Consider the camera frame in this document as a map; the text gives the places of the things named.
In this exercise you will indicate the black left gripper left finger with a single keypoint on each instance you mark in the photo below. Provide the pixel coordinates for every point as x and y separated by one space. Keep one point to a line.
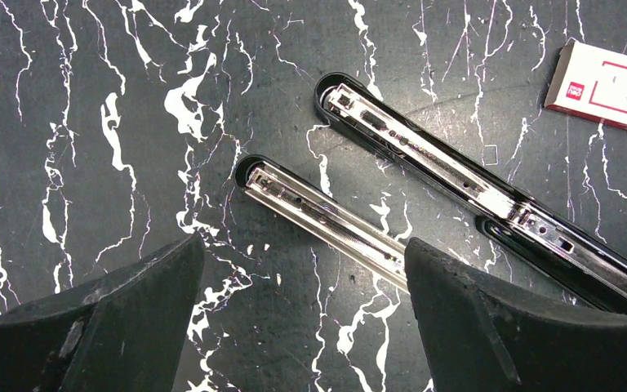
123 331

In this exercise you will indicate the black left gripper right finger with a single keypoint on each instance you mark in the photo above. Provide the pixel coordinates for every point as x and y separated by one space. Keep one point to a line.
481 333

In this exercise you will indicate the red white staple box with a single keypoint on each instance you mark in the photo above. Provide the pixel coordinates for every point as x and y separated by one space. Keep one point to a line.
591 83

